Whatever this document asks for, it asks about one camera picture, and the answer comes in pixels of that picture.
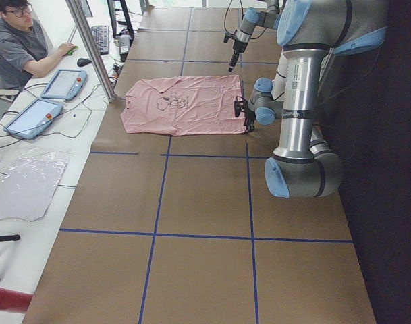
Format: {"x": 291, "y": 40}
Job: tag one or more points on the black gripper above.
{"x": 235, "y": 51}
{"x": 250, "y": 117}

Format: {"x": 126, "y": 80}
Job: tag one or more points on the pink Snoopy t-shirt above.
{"x": 183, "y": 105}

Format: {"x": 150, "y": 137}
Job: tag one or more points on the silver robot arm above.
{"x": 286, "y": 20}
{"x": 303, "y": 165}

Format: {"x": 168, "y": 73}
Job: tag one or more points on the black keyboard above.
{"x": 100, "y": 34}

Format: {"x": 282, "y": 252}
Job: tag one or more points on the black computer mouse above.
{"x": 81, "y": 62}

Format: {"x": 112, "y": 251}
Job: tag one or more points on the blue teach pendant far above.
{"x": 65, "y": 84}

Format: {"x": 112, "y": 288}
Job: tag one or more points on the blue teach pendant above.
{"x": 65, "y": 84}
{"x": 34, "y": 119}

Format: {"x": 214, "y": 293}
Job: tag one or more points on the blue teach pendant near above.
{"x": 34, "y": 119}

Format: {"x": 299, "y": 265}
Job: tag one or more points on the person in grey shirt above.
{"x": 23, "y": 49}

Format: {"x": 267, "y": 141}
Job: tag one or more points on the clear plastic bag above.
{"x": 29, "y": 186}

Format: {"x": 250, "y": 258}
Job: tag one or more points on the red cylinder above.
{"x": 14, "y": 301}

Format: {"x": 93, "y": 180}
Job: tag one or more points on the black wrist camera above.
{"x": 228, "y": 36}

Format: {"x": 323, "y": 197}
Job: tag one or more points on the aluminium frame post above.
{"x": 91, "y": 48}

